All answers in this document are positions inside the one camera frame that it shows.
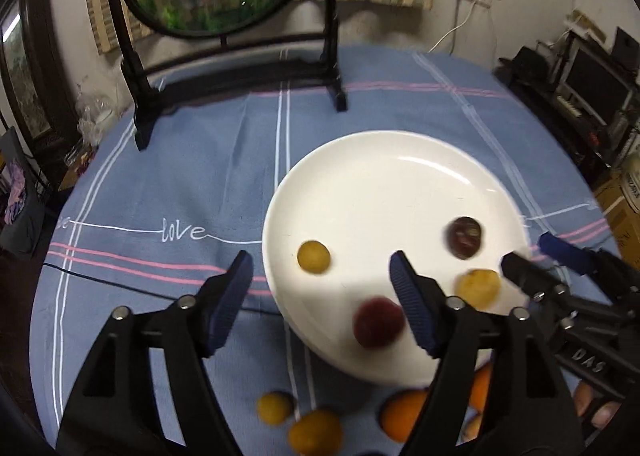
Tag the purple printed picture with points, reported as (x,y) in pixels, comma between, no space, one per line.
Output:
(15,191)

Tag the clear plastic bag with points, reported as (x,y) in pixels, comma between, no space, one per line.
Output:
(92,111)

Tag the small yellow plum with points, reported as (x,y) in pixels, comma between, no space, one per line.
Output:
(313,256)
(478,287)
(275,407)

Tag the yellow-orange tangerine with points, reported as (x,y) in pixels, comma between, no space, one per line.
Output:
(315,433)

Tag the cardboard box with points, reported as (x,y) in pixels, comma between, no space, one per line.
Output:
(617,216)

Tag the white round plate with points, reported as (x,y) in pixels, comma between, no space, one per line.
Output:
(380,216)

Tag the dark purple passionfruit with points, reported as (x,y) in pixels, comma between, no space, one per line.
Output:
(465,237)

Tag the blue striped tablecloth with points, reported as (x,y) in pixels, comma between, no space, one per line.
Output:
(200,176)

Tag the black media desk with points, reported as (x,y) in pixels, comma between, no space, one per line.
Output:
(545,106)

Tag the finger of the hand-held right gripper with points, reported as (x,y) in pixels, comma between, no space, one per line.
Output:
(525,273)
(565,251)

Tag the dark wooden framed panel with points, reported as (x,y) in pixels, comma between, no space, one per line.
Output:
(20,66)

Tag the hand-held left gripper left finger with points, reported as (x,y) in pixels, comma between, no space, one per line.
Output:
(235,296)

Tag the dark red plum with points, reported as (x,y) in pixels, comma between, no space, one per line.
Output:
(378,322)

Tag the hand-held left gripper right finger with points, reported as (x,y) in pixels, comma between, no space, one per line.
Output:
(412,301)

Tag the black monitor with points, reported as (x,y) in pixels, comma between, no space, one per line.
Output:
(595,81)

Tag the orange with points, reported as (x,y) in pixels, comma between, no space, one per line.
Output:
(481,386)
(402,413)

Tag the person's right hand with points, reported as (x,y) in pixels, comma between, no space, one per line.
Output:
(602,413)

